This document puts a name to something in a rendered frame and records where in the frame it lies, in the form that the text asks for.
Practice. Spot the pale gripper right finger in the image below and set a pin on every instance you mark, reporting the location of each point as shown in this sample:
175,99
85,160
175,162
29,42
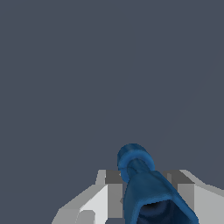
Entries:
204,201

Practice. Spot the blue bottle-shaped object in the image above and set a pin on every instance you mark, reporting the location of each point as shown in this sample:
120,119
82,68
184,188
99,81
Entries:
145,189

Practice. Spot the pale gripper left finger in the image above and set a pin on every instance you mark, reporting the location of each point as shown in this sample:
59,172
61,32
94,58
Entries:
99,198

